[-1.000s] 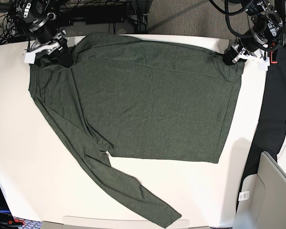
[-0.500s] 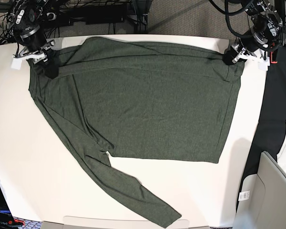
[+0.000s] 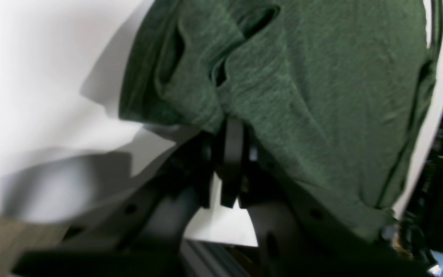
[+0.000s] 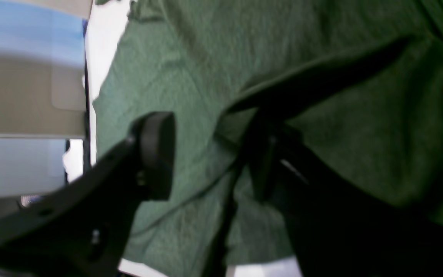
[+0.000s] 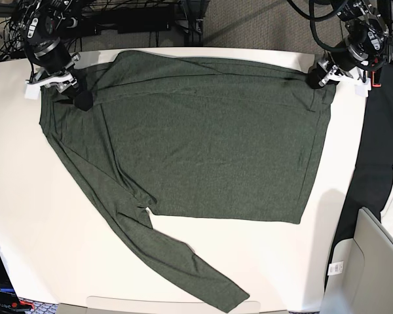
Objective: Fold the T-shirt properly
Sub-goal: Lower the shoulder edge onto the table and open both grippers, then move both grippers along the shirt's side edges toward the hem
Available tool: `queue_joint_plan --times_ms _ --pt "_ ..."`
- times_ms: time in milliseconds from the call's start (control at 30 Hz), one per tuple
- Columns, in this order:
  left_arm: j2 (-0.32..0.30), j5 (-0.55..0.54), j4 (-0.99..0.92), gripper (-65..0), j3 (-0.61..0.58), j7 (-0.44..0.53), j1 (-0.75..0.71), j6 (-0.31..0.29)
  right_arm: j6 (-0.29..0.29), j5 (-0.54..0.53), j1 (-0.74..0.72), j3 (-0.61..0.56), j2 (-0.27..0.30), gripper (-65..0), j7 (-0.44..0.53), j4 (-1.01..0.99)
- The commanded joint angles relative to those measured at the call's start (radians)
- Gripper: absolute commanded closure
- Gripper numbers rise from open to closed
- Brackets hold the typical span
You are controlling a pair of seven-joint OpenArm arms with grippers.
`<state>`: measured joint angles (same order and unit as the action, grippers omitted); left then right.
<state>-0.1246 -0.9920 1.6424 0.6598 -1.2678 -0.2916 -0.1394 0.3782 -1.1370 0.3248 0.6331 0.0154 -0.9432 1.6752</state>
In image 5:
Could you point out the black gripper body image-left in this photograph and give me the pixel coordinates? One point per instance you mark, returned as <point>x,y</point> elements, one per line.
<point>75,92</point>

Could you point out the dark green long-sleeve shirt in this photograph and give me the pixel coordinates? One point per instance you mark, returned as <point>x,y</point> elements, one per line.
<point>190,137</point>

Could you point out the grey plastic bin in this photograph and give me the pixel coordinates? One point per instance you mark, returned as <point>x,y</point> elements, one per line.
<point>366,283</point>

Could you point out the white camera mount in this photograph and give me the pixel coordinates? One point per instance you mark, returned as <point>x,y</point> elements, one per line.
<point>61,83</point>
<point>357,77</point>

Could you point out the black garment on right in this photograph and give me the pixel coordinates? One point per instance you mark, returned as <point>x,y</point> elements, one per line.
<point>372,179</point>

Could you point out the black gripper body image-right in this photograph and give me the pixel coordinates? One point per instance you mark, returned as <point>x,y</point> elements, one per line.
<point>317,76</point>

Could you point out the white price tag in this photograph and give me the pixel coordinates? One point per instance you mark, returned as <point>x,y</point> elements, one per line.
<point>335,268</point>

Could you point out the red clamp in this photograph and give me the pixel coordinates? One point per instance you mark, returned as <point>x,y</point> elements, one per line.
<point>376,79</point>

